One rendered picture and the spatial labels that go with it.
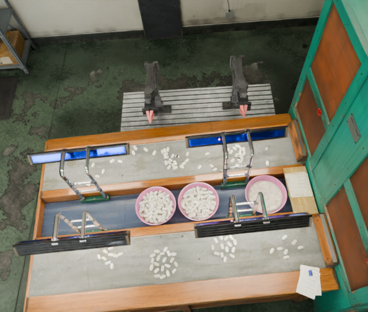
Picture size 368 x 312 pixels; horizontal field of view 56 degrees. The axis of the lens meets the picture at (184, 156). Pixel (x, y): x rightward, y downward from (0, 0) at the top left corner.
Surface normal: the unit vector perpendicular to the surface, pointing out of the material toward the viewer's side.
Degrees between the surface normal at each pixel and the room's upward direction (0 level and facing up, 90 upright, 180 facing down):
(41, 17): 90
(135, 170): 0
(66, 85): 0
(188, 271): 0
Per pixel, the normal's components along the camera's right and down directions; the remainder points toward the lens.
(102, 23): 0.02, 0.87
